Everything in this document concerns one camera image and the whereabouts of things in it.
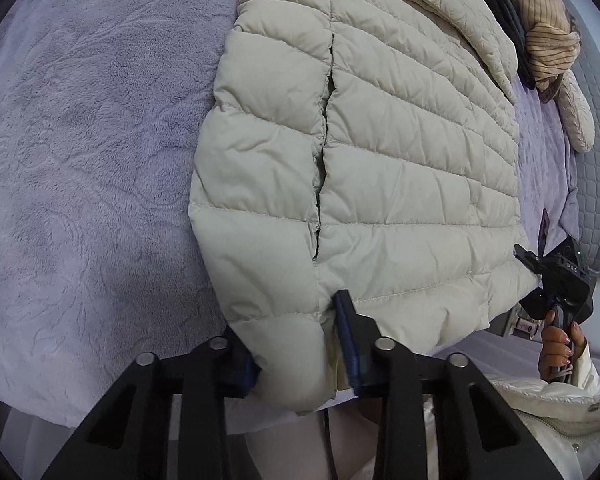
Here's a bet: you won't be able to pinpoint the cream quilted puffer jacket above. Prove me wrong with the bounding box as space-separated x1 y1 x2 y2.
187 0 543 415

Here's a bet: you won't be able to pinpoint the person's right hand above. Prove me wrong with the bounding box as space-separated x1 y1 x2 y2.
538 310 588 382

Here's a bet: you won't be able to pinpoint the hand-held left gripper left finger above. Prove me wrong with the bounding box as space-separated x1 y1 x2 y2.
40 327 261 480

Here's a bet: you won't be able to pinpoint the beige striped knit sweater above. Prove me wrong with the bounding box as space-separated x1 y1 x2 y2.
490 0 581 92

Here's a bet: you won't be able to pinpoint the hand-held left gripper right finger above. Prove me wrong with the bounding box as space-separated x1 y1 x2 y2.
332 289 566 480

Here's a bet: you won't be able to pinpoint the folded blue jeans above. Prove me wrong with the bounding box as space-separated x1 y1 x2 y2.
485 0 537 90

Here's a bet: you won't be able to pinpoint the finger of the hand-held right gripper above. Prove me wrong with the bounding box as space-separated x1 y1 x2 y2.
519 292 551 319
513 243 548 273

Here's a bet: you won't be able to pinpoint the person's right forearm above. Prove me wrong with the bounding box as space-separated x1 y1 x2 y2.
486 342 600 428

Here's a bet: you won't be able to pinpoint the person's white coat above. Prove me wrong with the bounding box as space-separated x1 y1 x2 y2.
517 407 600 480

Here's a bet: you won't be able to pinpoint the brown knit cloth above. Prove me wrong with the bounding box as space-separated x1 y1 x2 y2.
535 72 567 104

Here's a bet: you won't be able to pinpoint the purple fleece blanket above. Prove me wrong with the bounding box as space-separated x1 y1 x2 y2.
0 0 581 426

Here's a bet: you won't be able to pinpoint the cream round pleated pillow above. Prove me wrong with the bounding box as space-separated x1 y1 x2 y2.
557 70 596 153

